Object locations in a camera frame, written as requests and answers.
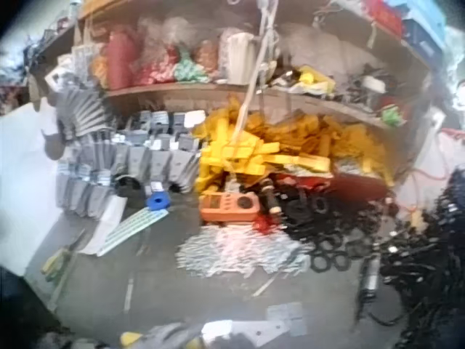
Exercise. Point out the pile of yellow plastic parts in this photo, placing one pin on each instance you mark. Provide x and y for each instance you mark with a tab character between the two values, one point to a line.
250	152

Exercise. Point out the orange multimeter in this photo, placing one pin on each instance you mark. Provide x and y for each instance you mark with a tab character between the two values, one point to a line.
225	208

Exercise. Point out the black and red cylinder tool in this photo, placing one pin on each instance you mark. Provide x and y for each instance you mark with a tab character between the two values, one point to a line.
270	198

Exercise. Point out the blue tape roll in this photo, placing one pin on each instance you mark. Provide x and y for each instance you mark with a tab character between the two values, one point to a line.
154	204

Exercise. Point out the wooden shelf rack with goods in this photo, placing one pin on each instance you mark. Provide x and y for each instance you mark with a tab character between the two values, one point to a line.
232	89

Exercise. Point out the rows of grey packets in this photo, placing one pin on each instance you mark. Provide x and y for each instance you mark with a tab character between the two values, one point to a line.
138	156

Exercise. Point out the white label strip sheet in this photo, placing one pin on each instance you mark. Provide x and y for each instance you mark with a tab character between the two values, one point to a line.
138	223

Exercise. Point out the pile of black rubber rings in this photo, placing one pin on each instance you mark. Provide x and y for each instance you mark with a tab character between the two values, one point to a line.
327	232

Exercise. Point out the white plastic stick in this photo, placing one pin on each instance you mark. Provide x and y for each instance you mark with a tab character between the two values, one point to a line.
265	286

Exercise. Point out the dark red box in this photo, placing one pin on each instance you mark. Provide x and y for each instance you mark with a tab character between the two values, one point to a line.
359	185

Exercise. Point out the white paper sheet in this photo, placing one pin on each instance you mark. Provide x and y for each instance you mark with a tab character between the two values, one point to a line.
105	225

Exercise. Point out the grey metal plates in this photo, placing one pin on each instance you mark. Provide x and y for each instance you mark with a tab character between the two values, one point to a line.
288	318

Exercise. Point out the metal soldering tool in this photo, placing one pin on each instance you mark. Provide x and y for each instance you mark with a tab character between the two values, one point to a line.
370	278

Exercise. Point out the small yellow part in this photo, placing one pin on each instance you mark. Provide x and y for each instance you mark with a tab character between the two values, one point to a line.
130	338

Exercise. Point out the white metal bracket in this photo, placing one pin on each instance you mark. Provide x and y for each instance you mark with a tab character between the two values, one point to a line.
250	332

